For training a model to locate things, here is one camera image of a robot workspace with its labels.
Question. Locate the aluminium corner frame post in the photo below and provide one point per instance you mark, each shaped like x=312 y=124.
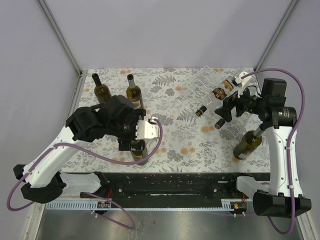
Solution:
x=59 y=35

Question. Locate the clear acrylic wine rack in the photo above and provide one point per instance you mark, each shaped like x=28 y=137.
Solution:
x=201 y=84

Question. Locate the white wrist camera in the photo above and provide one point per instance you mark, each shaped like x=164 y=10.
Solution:
x=241 y=81
x=147 y=129

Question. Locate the green bottle black neck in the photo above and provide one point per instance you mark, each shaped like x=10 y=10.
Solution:
x=101 y=91

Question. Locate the floral patterned table mat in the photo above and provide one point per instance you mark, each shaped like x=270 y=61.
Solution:
x=189 y=144

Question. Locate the grey slotted cable duct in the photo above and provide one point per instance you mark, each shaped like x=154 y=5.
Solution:
x=147 y=203

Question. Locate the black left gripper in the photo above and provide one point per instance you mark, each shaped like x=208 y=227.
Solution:
x=125 y=142

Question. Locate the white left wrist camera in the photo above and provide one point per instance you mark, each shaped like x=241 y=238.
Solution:
x=147 y=129

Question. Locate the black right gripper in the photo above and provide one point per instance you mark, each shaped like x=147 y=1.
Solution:
x=233 y=100

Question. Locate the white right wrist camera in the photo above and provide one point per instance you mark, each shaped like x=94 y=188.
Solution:
x=241 y=81

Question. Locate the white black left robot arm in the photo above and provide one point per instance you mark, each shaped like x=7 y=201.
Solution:
x=43 y=179

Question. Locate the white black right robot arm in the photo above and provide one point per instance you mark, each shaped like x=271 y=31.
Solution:
x=283 y=197

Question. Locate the green bottle silver neck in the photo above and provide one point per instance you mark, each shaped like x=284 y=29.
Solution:
x=134 y=93

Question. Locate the right aluminium frame post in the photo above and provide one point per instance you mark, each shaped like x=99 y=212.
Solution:
x=276 y=34

